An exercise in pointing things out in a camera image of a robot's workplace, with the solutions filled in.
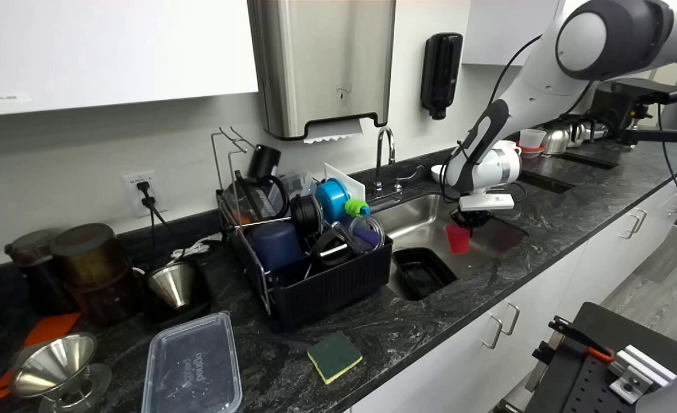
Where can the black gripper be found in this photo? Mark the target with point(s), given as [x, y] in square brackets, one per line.
[475, 210]

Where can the clear purple glass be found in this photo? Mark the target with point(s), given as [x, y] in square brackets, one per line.
[365, 233]

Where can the black soap dispenser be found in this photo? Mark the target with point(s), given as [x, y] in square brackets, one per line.
[439, 71]

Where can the black food container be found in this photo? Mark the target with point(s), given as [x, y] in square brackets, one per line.
[420, 272]

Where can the black dish rack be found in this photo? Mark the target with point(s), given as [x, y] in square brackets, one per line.
[336, 272]

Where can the stainless steel sink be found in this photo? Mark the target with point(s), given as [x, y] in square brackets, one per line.
[420, 224]

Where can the black orange handled tool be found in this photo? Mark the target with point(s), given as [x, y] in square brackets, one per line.
[591, 347]

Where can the steel cone dripper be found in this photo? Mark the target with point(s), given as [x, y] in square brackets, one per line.
[171, 283]

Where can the steel paper towel dispenser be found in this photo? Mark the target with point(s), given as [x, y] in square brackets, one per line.
[322, 60]

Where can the chrome gooseneck faucet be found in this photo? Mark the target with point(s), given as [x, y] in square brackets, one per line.
[385, 156]

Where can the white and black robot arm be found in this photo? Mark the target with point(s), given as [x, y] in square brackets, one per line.
[587, 43]

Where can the green small cup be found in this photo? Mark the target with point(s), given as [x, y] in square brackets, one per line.
[355, 208]

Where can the black perforated equipment cart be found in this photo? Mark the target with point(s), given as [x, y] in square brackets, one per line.
[646, 364]

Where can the orange spatula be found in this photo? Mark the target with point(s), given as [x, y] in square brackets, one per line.
[44, 332]

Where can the green yellow sponge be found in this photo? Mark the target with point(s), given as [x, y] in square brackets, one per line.
[332, 356]

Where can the pink plastic cup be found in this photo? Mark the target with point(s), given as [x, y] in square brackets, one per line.
[458, 240]

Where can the black lidded jar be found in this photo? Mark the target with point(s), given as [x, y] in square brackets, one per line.
[31, 255]

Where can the blue plastic cup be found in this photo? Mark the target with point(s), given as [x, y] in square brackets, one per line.
[331, 196]

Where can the steel funnel dripper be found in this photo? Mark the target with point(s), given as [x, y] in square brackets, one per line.
[62, 375]

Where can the black camera tripod mount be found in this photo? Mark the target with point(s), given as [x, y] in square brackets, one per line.
[630, 111]

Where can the dark brown canister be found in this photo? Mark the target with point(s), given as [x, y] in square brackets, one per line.
[96, 273]

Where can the clear plastic container lid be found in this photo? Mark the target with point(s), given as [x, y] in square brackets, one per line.
[192, 368]

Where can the dark blue container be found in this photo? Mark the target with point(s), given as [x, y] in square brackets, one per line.
[277, 251]

